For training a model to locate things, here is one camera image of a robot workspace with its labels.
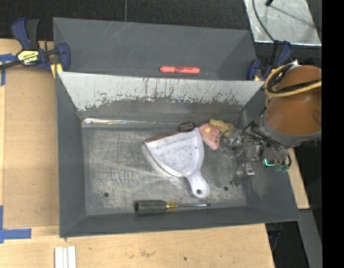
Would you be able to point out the orange-red marker pen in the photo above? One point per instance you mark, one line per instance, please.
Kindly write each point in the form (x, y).
(179, 69)

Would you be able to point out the white plastic dustpan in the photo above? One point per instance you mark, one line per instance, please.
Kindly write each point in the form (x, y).
(180, 155)

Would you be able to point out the clear glass cup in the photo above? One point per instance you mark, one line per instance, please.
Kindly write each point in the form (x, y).
(223, 152)

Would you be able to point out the black and yellow screwdriver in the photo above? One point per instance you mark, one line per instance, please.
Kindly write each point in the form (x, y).
(149, 206)

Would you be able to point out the pink toy food piece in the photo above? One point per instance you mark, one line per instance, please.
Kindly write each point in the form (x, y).
(209, 134)

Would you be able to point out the grey metal bin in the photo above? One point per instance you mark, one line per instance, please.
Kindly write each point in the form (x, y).
(119, 163)

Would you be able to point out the small black oval object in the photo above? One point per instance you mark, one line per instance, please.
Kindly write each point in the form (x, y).
(186, 126)

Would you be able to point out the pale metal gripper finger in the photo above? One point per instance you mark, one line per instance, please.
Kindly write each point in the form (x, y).
(243, 173)
(235, 142)

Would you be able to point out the yellow sponge lump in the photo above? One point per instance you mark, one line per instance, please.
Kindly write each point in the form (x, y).
(220, 125)

